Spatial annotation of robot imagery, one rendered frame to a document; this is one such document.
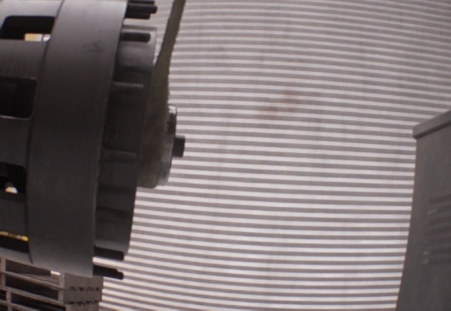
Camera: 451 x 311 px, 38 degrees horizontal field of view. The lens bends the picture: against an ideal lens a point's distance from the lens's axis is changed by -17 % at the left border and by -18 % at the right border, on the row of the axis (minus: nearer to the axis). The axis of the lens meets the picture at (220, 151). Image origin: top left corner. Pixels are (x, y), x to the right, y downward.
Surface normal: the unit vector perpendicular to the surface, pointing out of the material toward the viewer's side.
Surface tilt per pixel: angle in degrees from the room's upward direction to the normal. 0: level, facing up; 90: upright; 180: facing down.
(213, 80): 120
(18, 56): 74
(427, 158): 90
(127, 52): 58
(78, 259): 151
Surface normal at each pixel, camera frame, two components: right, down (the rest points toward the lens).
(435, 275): -0.98, -0.13
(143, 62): 0.20, -0.56
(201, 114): -0.29, 0.33
